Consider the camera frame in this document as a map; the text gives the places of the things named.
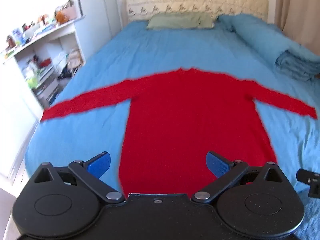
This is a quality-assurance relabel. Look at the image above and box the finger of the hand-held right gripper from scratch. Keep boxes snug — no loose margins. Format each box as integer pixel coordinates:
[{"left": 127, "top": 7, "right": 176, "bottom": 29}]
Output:
[{"left": 296, "top": 169, "right": 320, "bottom": 198}]

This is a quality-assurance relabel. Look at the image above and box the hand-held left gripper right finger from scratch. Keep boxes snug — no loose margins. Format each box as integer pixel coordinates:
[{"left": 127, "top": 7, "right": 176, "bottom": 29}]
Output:
[{"left": 191, "top": 151, "right": 286, "bottom": 204}]

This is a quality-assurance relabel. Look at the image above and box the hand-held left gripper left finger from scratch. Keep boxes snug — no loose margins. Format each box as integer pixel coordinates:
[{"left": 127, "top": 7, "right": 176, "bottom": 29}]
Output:
[{"left": 34, "top": 151, "right": 126, "bottom": 204}]

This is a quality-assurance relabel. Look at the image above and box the red sweater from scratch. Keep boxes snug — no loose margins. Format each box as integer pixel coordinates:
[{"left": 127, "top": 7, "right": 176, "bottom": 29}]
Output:
[{"left": 41, "top": 67, "right": 318, "bottom": 197}]

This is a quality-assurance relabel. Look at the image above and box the white shelf unit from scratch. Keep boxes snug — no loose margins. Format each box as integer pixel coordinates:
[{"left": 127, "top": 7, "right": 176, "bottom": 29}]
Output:
[{"left": 0, "top": 15, "right": 87, "bottom": 112}]

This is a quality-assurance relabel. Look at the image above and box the blue bed sheet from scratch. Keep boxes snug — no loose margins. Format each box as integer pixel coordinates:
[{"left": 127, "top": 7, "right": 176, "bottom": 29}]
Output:
[{"left": 24, "top": 20, "right": 320, "bottom": 240}]

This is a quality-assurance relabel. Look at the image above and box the folded blue duvet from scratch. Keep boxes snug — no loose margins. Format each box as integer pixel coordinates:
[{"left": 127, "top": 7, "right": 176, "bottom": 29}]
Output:
[{"left": 217, "top": 13, "right": 320, "bottom": 82}]

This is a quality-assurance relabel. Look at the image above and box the green pillow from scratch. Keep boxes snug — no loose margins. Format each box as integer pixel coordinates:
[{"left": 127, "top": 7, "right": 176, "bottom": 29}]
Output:
[{"left": 146, "top": 12, "right": 215, "bottom": 30}]

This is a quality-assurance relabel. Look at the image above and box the orange plush toy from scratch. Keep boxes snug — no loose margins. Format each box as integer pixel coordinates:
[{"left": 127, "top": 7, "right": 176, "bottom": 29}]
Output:
[{"left": 55, "top": 9, "right": 69, "bottom": 25}]

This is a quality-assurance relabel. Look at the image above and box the cream quilted headboard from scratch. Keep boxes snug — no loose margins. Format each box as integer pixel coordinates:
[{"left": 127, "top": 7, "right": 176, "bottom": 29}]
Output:
[{"left": 124, "top": 0, "right": 269, "bottom": 23}]

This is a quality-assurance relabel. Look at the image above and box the beige curtain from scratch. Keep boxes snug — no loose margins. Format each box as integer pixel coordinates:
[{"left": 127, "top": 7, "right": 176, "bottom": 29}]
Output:
[{"left": 275, "top": 0, "right": 320, "bottom": 53}]

